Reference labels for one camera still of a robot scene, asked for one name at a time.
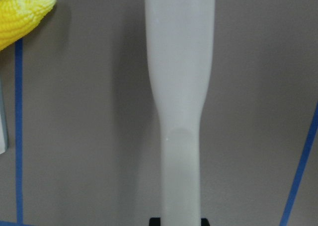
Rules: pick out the beige hand brush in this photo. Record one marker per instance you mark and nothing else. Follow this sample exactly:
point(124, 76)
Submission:
point(180, 37)

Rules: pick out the beige plastic dustpan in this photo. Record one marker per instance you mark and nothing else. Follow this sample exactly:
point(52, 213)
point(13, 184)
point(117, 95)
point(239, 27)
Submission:
point(3, 124)

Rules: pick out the yellow toy corn cob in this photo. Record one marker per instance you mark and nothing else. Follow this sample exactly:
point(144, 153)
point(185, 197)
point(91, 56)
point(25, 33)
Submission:
point(20, 17)

